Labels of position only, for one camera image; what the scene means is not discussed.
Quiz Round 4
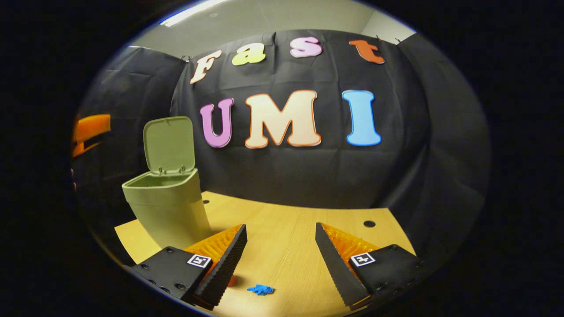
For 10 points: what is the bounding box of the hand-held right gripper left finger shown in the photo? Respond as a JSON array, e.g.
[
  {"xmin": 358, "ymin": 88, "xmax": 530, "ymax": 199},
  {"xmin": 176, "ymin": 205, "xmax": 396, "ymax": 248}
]
[{"xmin": 130, "ymin": 224, "xmax": 248, "ymax": 311}]

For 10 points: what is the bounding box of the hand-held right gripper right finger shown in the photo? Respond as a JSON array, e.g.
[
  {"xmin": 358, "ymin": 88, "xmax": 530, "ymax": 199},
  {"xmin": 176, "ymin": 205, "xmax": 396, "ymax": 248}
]
[{"xmin": 315, "ymin": 222, "xmax": 434, "ymax": 311}]

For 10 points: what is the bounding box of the pale green garbage bin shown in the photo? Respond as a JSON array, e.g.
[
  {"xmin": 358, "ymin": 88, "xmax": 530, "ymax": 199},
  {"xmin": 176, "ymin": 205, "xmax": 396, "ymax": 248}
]
[{"xmin": 121, "ymin": 116, "xmax": 213, "ymax": 249}]

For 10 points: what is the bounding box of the wooden desktop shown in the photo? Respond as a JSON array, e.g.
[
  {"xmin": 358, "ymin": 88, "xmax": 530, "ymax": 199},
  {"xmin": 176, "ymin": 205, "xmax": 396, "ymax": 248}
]
[{"xmin": 114, "ymin": 190, "xmax": 417, "ymax": 317}]

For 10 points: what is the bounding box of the black backdrop cloth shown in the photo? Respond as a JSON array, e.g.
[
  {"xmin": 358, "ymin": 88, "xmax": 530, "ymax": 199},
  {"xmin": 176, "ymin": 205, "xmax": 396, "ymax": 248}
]
[{"xmin": 73, "ymin": 29, "xmax": 492, "ymax": 265}]

